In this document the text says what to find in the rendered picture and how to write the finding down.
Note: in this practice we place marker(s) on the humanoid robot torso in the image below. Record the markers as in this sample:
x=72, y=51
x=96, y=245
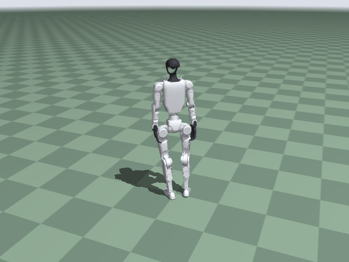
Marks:
x=173, y=99

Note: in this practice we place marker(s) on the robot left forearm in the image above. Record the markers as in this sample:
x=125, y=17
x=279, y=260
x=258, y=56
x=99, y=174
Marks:
x=155, y=116

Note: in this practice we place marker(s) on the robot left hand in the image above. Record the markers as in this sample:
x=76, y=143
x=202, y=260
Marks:
x=155, y=133

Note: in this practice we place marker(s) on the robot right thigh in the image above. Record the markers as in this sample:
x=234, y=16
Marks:
x=185, y=137

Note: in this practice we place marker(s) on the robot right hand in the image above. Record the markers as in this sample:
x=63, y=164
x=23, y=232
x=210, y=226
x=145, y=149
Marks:
x=193, y=131

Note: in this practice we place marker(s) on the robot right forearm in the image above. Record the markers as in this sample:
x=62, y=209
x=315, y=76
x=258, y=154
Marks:
x=192, y=114

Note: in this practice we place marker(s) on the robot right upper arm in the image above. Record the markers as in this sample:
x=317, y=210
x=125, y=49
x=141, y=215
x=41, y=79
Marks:
x=189, y=93

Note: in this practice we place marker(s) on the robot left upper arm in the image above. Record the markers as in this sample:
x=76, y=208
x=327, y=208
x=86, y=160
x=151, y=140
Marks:
x=157, y=87

